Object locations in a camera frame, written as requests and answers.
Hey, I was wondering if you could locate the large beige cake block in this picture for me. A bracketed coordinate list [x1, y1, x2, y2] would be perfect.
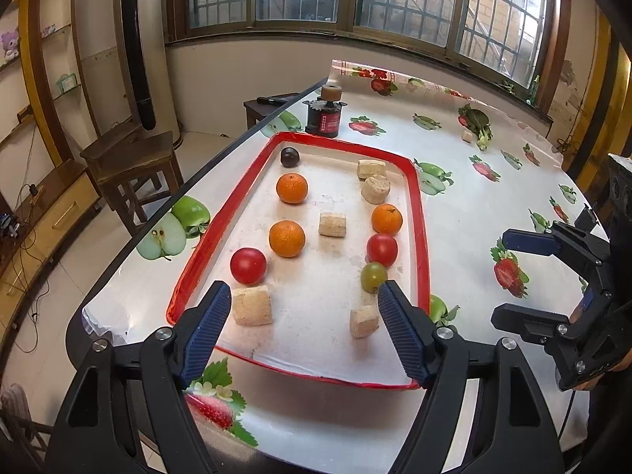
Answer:
[231, 285, 273, 326]

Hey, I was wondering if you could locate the green grape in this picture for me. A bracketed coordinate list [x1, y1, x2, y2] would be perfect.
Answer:
[360, 262, 388, 293]

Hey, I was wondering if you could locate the red cherry tomato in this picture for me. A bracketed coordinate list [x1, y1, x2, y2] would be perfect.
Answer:
[230, 247, 267, 286]

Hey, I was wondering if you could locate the small mandarin orange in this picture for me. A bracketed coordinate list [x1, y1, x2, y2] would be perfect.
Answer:
[371, 203, 403, 235]

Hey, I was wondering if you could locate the large orange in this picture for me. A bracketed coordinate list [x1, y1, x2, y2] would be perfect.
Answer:
[269, 220, 307, 258]

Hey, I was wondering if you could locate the small beige cake cube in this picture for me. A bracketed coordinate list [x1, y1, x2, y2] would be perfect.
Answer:
[318, 212, 347, 237]

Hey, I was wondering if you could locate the round beige cake piece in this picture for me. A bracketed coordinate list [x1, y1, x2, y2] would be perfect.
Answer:
[361, 175, 391, 205]

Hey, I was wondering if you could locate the striped beige cake piece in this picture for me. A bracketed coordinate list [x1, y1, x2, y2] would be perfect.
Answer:
[357, 158, 387, 181]

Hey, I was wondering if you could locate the dark purple plum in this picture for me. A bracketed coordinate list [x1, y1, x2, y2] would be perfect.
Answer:
[280, 147, 300, 168]

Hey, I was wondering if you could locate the person's right hand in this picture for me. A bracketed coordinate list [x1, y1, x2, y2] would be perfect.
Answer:
[569, 300, 599, 326]

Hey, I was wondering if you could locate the small beige cube by vegetable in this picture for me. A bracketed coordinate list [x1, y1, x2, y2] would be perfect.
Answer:
[462, 130, 474, 143]

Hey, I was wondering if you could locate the green leafy vegetable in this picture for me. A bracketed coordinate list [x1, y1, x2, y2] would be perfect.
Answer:
[459, 104, 493, 151]

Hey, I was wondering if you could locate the red rimmed white tray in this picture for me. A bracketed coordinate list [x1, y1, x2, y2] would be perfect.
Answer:
[166, 132, 429, 389]

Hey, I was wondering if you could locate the low wooden tv cabinet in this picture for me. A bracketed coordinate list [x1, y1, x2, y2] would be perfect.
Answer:
[1, 160, 98, 342]

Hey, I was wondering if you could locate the wooden stool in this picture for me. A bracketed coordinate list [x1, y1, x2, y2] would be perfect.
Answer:
[80, 119, 183, 235]

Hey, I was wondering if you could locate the barred window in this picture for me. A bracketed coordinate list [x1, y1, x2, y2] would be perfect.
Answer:
[166, 0, 571, 110]

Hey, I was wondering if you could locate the black red-labelled jar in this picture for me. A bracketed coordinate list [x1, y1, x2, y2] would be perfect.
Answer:
[303, 83, 346, 138]

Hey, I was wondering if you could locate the dark side table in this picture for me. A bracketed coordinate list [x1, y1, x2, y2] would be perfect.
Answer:
[243, 93, 298, 128]

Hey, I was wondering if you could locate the purple plush toy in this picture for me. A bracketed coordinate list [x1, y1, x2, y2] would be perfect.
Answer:
[1, 30, 19, 61]

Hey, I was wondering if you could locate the tall standing air conditioner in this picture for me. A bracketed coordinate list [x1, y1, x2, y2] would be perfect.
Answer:
[113, 0, 181, 145]

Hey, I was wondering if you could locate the wooden wall shelf unit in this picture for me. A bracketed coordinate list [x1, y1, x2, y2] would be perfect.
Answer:
[1, 0, 96, 196]

